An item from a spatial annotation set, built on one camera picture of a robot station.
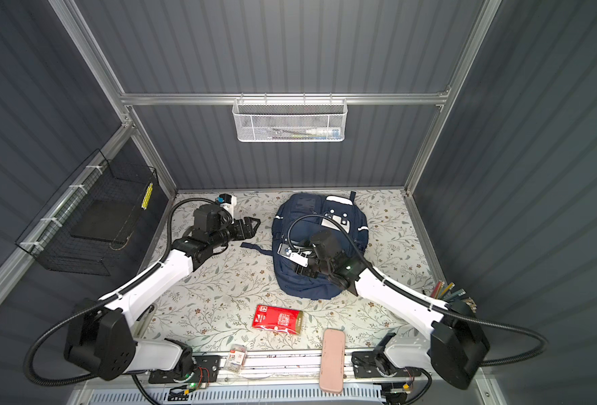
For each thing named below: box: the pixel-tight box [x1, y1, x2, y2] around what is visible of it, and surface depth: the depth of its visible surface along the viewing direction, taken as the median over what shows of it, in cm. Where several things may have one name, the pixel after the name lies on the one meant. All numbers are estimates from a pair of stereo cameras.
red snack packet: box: [252, 304, 304, 335], surface depth 84 cm
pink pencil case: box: [319, 329, 346, 394], surface depth 75 cm
